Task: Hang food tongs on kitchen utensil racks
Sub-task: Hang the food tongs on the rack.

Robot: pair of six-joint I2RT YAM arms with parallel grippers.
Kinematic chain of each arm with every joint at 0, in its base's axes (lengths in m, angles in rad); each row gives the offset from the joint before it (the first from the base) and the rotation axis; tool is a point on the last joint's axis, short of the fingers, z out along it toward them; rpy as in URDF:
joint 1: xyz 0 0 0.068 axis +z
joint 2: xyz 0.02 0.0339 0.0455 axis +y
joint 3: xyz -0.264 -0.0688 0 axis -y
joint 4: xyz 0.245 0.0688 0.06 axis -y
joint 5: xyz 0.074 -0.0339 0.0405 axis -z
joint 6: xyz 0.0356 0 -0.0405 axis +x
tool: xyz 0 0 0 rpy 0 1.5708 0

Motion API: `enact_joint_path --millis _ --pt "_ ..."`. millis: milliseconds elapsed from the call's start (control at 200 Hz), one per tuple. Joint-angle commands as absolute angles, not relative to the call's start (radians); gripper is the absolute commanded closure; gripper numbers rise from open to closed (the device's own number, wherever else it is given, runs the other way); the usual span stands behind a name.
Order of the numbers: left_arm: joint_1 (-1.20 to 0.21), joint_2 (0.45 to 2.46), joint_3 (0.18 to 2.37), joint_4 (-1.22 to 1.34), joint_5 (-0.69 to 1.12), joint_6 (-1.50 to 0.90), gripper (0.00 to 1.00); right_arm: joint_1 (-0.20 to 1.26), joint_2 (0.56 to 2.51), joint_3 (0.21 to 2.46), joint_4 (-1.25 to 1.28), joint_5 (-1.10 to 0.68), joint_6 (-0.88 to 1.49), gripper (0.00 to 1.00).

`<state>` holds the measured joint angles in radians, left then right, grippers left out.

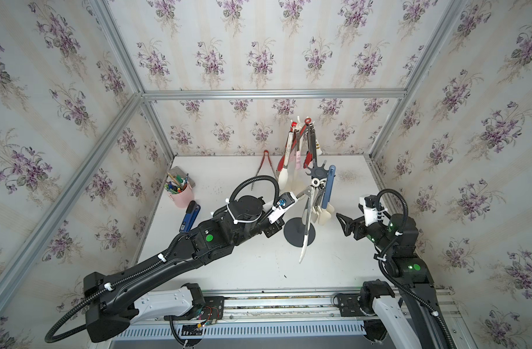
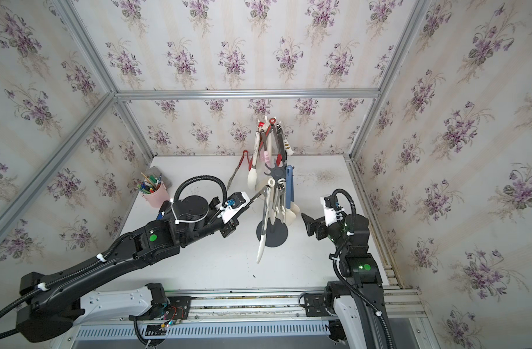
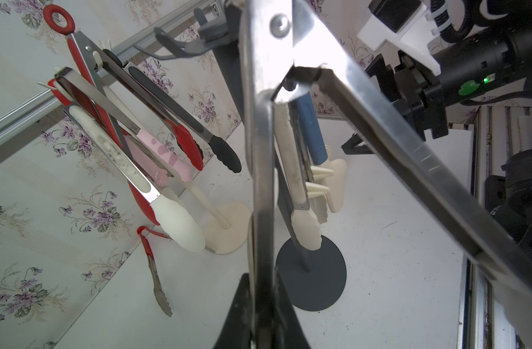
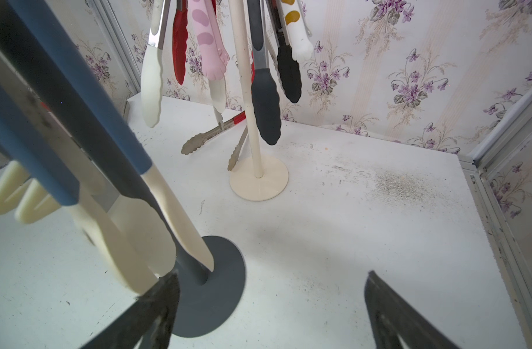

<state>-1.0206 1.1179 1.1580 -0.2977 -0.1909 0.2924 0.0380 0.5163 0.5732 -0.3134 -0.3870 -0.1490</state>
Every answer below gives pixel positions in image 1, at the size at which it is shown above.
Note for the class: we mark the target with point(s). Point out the black silicone tip tongs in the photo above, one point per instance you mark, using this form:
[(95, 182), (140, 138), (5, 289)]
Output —
[(312, 147)]

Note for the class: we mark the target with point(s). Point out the dark grey utensil rack stand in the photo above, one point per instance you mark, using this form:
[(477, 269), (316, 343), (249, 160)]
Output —
[(300, 232)]

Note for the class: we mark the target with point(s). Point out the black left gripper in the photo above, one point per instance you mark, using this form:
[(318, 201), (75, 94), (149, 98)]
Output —
[(275, 227)]

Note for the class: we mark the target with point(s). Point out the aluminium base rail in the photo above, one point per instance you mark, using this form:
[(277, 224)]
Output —
[(188, 315)]

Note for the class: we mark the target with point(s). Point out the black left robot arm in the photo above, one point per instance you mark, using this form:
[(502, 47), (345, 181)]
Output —
[(255, 207)]

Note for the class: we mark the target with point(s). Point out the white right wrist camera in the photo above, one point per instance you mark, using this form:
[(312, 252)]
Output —
[(373, 210)]

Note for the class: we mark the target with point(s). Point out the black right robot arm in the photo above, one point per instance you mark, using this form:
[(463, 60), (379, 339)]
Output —
[(405, 300)]

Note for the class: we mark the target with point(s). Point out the steel tongs red handle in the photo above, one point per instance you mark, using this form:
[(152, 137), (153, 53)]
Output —
[(294, 130), (266, 161)]

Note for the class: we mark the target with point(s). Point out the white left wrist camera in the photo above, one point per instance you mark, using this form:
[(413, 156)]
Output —
[(281, 206)]

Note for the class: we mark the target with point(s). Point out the coloured pens in bucket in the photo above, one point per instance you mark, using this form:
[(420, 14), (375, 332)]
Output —
[(176, 184)]

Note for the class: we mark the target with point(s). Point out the pink pen holder bucket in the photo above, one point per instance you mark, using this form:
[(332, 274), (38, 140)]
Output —
[(181, 197)]

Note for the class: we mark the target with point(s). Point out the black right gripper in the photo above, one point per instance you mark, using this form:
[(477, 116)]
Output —
[(360, 224)]

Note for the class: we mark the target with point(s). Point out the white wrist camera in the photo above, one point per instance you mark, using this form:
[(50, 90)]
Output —
[(281, 206), (373, 210)]

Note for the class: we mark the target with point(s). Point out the cream utensil rack stand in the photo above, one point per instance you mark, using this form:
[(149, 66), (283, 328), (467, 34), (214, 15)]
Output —
[(299, 180)]

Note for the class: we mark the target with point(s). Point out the pink cat paw tongs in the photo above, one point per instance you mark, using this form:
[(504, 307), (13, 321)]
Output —
[(298, 157)]

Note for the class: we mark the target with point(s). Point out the red silicone tip tongs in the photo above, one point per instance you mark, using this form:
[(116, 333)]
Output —
[(303, 134)]

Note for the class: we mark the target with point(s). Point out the steel tongs white ring large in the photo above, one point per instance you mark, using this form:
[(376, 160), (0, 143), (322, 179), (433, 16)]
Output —
[(283, 176)]

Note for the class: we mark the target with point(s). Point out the steel tongs cream silicone tips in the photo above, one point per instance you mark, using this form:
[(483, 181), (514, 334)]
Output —
[(320, 186)]

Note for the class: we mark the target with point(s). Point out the blue black stapler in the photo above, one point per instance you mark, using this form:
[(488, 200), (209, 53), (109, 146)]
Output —
[(189, 219)]

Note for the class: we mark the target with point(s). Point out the steel tongs white tips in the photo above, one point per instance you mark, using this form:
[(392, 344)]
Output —
[(311, 192)]

